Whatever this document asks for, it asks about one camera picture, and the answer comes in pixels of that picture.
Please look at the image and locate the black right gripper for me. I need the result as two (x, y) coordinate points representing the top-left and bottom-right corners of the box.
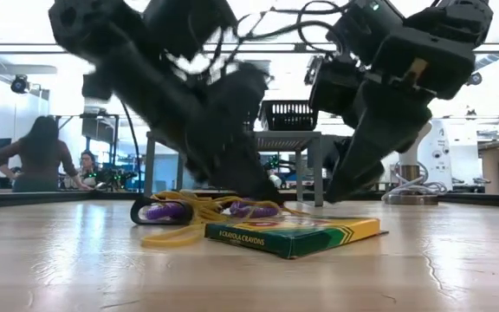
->
(306, 27), (476, 205)

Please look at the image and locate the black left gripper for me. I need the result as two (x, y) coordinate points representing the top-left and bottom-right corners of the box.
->
(183, 62), (286, 206)

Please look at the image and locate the Crayola crayon box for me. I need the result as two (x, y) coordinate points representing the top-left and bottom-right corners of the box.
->
(204, 215), (382, 260)

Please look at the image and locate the black plastic slotted basket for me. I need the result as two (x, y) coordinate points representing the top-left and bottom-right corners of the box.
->
(259, 100), (320, 132)

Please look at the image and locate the white cylindrical column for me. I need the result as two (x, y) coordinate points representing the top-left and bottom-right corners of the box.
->
(418, 119), (454, 192)

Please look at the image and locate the grey metal table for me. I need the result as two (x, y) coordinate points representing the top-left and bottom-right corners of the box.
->
(144, 130), (324, 208)

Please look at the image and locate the black metal rack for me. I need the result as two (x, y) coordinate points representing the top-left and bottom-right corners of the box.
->
(49, 113), (120, 174)

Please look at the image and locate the person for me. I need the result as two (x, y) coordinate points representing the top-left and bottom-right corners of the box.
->
(78, 149), (100, 191)
(0, 115), (81, 192)

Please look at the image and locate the white pedestal stand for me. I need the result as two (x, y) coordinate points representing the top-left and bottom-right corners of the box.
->
(386, 120), (439, 206)

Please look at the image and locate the white coiled lamp cable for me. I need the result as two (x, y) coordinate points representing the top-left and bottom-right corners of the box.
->
(381, 161), (448, 203)

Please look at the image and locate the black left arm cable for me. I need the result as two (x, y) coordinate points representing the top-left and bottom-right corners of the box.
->
(119, 99), (145, 192)

